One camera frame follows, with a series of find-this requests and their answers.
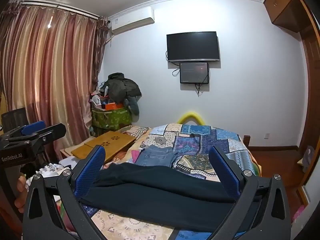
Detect small black wall monitor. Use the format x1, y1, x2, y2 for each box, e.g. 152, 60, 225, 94
179, 61, 210, 84

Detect blue jeans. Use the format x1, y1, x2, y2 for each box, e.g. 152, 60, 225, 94
135, 145, 178, 168

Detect pink striped curtain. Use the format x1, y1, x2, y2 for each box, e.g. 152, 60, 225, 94
0, 1, 110, 162

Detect pink shoe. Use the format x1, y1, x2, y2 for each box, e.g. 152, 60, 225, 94
292, 204, 305, 222

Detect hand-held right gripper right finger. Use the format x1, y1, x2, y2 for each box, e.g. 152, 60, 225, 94
209, 145, 292, 240

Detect patchwork blanket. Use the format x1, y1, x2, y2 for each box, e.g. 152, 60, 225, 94
56, 123, 262, 240

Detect green patterned storage box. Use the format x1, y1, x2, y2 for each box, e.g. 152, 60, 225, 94
90, 106, 133, 135

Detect yellow foam tube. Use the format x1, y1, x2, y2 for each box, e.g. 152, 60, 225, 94
177, 110, 206, 125

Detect grey bag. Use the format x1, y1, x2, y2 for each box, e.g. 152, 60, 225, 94
304, 145, 316, 173

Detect black mesh chair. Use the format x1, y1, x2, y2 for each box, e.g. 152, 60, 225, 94
1, 107, 29, 132

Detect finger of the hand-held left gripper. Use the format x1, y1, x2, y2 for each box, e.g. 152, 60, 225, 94
5, 123, 67, 153
0, 120, 46, 140

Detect person's left hand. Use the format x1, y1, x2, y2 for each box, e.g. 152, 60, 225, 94
14, 175, 28, 214

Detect white curtain rail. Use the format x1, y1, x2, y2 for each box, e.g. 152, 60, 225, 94
10, 0, 100, 19

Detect orange box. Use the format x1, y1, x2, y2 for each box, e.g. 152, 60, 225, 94
105, 102, 125, 110

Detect wooden laptop table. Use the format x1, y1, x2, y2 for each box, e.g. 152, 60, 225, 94
71, 131, 137, 164

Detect black wall television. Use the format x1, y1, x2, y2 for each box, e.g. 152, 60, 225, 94
166, 31, 221, 62

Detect striped pink cloth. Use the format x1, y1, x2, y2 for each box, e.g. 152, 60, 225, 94
125, 126, 152, 140

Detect white air conditioner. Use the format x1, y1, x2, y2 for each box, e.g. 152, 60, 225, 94
108, 6, 155, 35

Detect pile of dark clothes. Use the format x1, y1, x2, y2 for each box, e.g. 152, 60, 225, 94
100, 72, 142, 115

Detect dark teal pants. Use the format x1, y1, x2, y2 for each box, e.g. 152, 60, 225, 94
80, 162, 248, 234

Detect wooden wall cabinet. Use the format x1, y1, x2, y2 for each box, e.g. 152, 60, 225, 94
263, 0, 304, 33

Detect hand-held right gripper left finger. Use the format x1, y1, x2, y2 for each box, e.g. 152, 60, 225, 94
22, 145, 110, 240

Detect light wooden nightstand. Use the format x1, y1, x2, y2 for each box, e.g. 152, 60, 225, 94
59, 140, 88, 159

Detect white cloth pile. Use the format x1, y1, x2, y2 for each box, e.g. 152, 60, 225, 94
35, 161, 75, 178

